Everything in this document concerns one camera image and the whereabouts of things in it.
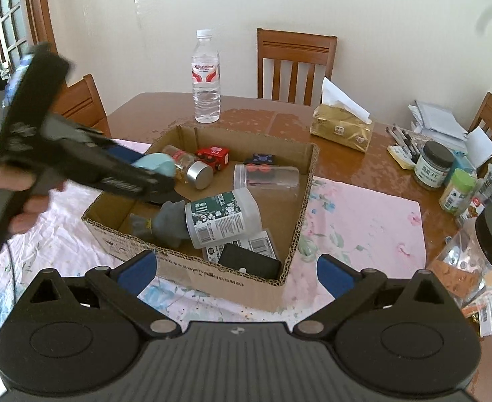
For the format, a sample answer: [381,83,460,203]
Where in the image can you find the red toy car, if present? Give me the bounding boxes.
[195,146,230,173]

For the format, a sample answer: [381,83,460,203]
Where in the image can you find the clear tube with pink discs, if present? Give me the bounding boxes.
[232,163,301,195]

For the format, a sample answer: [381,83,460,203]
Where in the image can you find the brown cardboard box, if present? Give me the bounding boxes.
[82,126,319,311]

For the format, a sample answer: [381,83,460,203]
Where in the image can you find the stack of white papers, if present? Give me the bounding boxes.
[408,101,492,169]

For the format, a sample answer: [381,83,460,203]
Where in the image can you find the wooden chair at left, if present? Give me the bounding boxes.
[52,74,111,136]

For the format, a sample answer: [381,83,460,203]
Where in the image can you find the person's left hand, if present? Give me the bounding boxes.
[0,165,52,235]

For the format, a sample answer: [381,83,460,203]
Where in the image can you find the light blue round case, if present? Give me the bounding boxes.
[132,152,176,178]

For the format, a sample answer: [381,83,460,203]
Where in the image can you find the yellow sticky note pad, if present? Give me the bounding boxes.
[387,145,415,171]

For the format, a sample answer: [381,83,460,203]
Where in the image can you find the dark-lidded glass jar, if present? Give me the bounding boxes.
[413,141,454,191]

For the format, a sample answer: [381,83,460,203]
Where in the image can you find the capsule bottle with silver cap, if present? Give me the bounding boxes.
[163,144,214,191]

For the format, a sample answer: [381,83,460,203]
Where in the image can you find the dark small toy block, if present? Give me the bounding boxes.
[244,153,275,166]

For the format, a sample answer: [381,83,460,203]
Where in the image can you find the wooden chair at far side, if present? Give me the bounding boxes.
[256,28,338,106]

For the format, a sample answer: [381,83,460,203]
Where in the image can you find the black oval case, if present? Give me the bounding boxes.
[144,191,186,206]

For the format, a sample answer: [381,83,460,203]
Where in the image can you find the white labelled plastic bottle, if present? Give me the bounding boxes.
[185,188,263,249]

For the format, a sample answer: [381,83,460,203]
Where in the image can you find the gold tissue pack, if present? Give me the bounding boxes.
[310,77,374,153]

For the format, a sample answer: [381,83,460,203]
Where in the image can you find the green-lidded spice jar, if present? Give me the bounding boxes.
[439,169,476,214]

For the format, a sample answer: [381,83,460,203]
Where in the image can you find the pink floral tablecloth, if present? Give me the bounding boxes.
[0,177,426,327]

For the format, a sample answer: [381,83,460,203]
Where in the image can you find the black digital timer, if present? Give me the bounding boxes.
[219,243,282,279]

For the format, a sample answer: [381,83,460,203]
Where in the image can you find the clear bag with orange contents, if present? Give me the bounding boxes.
[427,230,492,309]

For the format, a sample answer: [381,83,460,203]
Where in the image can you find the grey cat figurine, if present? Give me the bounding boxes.
[129,201,191,249]

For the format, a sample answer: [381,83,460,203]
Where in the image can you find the clear plastic water bottle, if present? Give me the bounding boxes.
[191,29,222,124]

